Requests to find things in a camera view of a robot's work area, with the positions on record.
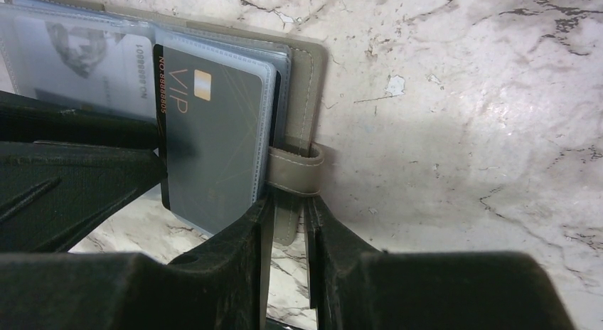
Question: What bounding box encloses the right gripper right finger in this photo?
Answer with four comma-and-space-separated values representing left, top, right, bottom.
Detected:
304, 196, 574, 329

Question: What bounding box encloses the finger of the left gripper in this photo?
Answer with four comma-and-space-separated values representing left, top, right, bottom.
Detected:
1, 142, 166, 252
1, 91, 159, 149

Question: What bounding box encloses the taupe leather card holder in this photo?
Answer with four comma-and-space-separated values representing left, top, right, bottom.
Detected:
4, 0, 327, 246

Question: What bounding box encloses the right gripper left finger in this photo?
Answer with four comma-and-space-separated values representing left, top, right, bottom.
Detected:
1, 197, 274, 329

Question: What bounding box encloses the black VIP credit card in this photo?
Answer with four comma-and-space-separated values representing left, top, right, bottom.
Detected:
154, 44, 277, 235

